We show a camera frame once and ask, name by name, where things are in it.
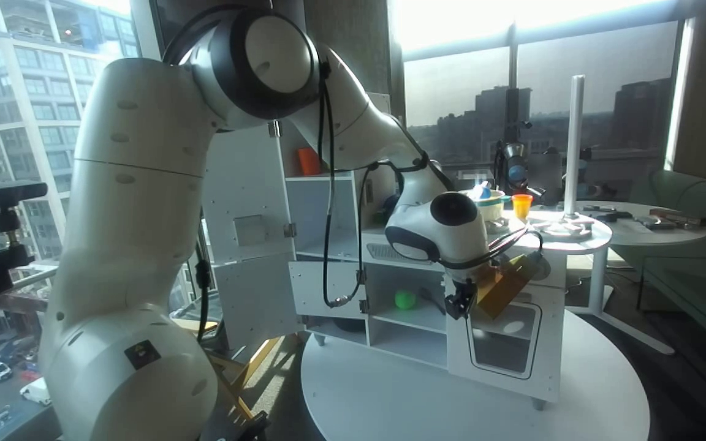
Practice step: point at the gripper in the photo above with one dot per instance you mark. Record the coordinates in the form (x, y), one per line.
(460, 300)

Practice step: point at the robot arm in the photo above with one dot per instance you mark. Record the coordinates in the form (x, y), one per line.
(132, 214)

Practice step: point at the small white cupboard door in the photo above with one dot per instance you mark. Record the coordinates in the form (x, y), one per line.
(310, 288)

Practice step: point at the wide white cupboard door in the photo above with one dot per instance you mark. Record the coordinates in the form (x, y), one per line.
(255, 300)

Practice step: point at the tall white cupboard door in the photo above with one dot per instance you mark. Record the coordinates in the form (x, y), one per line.
(249, 184)

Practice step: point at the green ball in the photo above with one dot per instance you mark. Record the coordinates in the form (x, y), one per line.
(405, 299)

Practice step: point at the white toy kitchen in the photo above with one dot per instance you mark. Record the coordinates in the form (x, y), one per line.
(414, 343)

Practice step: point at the pale green bowl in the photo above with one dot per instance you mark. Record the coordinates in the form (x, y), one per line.
(491, 209)

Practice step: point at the blue and white toy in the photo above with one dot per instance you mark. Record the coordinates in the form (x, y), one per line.
(482, 191)

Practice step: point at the white oven door with window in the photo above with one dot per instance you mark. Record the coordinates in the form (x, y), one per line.
(549, 367)

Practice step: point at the yellow cup with orange rim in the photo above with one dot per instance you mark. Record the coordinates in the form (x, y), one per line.
(521, 206)

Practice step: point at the small round white table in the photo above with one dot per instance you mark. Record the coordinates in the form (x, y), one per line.
(592, 245)

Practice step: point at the black flat device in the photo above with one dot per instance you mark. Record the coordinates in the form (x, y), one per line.
(610, 214)

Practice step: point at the large round white table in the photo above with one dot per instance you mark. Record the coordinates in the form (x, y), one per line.
(635, 236)

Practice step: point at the white pole stand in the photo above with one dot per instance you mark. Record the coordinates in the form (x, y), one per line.
(574, 147)

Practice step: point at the brown flat box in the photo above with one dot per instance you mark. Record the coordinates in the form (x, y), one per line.
(681, 216)

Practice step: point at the green sofa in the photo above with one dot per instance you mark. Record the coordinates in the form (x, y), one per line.
(696, 269)

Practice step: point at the window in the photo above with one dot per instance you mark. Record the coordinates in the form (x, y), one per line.
(16, 122)
(610, 92)

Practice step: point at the camera on tripod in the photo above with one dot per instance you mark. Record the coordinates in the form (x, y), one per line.
(515, 165)

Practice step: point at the wooden folding frame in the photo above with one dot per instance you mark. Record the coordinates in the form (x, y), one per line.
(249, 367)

